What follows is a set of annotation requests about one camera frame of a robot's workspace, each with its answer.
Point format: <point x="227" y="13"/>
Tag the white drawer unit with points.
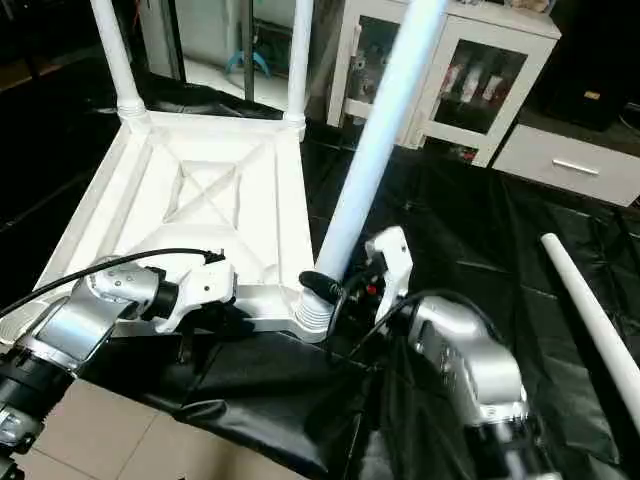
<point x="570" y="165"/>

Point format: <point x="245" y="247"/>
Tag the white glass door cabinet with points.
<point x="460" y="80"/>

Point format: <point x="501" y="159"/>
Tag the white plastic table leg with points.
<point x="375" y="150"/>
<point x="298" y="60"/>
<point x="595" y="310"/>
<point x="118" y="55"/>

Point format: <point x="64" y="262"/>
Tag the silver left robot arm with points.
<point x="80" y="320"/>

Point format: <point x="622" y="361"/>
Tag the light blue stand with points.
<point x="248" y="62"/>

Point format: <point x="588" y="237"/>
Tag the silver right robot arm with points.
<point x="470" y="360"/>

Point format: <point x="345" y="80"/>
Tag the black mat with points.
<point x="480" y="230"/>

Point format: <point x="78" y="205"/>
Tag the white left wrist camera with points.
<point x="200" y="290"/>

